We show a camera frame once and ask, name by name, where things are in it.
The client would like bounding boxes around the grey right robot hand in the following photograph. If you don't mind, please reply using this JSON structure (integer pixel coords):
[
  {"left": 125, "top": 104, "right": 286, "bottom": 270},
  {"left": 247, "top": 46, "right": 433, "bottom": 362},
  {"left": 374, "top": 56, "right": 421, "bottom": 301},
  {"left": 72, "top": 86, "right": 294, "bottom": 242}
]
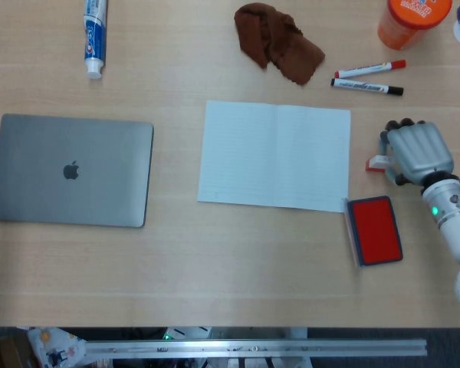
[{"left": 379, "top": 117, "right": 455, "bottom": 187}]

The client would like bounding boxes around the small red white stamp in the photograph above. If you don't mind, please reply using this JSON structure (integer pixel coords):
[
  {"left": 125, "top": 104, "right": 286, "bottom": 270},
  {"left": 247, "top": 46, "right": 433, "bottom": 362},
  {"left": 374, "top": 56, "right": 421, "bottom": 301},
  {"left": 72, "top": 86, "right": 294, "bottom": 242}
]
[{"left": 364, "top": 154, "right": 389, "bottom": 173}]

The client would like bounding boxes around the black capped whiteboard marker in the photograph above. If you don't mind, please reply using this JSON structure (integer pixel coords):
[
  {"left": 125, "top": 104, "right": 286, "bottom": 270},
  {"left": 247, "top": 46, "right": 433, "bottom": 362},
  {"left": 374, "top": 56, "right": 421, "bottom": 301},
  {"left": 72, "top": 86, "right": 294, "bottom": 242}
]
[{"left": 330, "top": 77, "right": 405, "bottom": 97}]

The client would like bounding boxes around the red capped whiteboard marker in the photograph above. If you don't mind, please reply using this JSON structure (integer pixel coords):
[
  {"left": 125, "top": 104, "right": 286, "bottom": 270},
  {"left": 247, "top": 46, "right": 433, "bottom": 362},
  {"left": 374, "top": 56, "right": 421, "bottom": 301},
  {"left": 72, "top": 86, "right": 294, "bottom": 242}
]
[{"left": 333, "top": 59, "right": 407, "bottom": 79}]

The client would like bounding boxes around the open lined notebook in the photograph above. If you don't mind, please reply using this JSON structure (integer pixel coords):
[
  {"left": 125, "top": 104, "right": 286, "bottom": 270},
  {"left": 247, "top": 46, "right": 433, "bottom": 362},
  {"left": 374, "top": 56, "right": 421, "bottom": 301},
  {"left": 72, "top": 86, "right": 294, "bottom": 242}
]
[{"left": 196, "top": 100, "right": 352, "bottom": 214}]

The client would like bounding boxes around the red ink pad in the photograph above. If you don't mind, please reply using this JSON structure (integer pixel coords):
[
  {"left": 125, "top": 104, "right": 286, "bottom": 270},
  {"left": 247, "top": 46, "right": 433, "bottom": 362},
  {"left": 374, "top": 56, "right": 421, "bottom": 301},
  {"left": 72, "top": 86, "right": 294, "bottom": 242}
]
[{"left": 341, "top": 195, "right": 404, "bottom": 270}]

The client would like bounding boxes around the orange plastic canister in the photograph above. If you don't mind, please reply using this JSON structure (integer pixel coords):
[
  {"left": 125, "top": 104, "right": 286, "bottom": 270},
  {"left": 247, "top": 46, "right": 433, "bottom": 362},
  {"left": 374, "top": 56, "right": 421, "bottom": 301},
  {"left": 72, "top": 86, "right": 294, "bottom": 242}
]
[{"left": 376, "top": 0, "right": 454, "bottom": 51}]

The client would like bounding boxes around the crumpled brown cloth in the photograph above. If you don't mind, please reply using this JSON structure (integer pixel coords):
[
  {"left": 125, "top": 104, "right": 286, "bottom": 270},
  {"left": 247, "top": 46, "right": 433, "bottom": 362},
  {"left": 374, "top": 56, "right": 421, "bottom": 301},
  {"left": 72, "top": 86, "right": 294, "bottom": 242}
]
[{"left": 233, "top": 2, "right": 327, "bottom": 87}]

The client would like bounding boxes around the white device under table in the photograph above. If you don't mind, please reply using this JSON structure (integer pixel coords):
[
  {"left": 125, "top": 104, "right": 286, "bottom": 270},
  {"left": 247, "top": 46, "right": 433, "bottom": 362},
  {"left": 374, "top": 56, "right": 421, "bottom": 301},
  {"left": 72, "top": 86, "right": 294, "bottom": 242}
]
[{"left": 163, "top": 326, "right": 212, "bottom": 340}]

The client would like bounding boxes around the blue white toothpaste tube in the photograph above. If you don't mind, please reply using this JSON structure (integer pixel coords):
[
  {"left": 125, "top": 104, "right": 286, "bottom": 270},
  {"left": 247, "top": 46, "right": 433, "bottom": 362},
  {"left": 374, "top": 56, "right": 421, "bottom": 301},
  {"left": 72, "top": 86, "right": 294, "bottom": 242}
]
[{"left": 84, "top": 0, "right": 110, "bottom": 81}]

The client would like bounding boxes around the grey closed laptop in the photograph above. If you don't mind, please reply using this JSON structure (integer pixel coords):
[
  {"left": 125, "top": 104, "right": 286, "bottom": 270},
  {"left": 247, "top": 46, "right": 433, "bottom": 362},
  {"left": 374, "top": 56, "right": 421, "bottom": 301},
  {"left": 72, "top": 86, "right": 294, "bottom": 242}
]
[{"left": 0, "top": 113, "right": 155, "bottom": 229}]

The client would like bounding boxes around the white printed bag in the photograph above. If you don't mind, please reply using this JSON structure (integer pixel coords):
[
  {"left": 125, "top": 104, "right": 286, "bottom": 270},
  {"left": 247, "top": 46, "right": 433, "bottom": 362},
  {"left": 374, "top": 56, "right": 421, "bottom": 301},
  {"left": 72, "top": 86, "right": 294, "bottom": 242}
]
[{"left": 26, "top": 327, "right": 88, "bottom": 368}]

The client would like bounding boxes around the brown cardboard box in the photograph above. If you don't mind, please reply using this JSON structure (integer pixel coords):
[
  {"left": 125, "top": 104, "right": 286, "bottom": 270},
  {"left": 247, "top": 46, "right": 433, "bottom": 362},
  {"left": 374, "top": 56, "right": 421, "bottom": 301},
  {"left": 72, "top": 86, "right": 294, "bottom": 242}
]
[{"left": 0, "top": 335, "right": 28, "bottom": 368}]

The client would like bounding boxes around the aluminium profile rail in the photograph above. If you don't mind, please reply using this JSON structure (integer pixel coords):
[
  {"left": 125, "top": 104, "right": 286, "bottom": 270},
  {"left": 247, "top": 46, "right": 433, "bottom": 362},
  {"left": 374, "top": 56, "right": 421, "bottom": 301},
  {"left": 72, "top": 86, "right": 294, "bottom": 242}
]
[{"left": 82, "top": 338, "right": 429, "bottom": 362}]

